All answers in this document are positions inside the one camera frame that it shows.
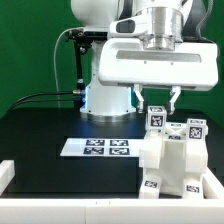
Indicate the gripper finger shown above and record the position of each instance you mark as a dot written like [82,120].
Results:
[139,98]
[174,93]

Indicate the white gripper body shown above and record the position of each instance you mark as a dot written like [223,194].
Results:
[192,66]

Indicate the small white tagged cube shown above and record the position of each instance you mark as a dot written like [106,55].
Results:
[155,118]

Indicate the white X-frame chair legs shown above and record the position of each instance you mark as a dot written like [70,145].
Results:
[153,146]

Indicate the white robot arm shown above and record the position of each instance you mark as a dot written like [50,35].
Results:
[158,24]

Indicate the white left fence bar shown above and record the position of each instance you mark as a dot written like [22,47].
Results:
[7,172]

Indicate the white front fence bar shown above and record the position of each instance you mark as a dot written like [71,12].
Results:
[111,211]

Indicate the black camera on stand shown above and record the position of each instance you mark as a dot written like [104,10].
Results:
[83,41]

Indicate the white flat tagged base plate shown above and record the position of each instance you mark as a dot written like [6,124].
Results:
[101,147]

